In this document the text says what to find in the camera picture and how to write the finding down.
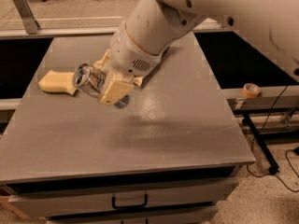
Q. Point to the black metal stand leg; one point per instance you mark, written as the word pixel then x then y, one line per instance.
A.
pixel 273 169

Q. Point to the grey upper drawer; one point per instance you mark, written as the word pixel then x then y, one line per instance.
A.
pixel 86 201

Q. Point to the grey drawer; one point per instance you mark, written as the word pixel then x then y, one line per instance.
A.
pixel 184 215
pixel 86 201

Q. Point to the left metal bracket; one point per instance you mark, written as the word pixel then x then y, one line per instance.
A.
pixel 29 22

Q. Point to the silver redbull can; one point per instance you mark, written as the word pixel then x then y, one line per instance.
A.
pixel 89 79

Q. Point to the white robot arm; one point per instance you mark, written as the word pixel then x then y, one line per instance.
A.
pixel 140 42

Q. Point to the grey lower drawer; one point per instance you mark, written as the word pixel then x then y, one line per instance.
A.
pixel 184 215

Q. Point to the yellow sponge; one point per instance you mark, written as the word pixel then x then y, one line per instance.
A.
pixel 57 82

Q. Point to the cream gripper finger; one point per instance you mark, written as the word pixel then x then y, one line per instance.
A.
pixel 105 63
pixel 116 86

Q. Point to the orange tape roll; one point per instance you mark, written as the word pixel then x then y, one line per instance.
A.
pixel 251 90

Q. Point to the brown chip bag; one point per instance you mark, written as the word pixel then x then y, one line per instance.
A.
pixel 139 82

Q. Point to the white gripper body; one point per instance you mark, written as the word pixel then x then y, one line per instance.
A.
pixel 127 56

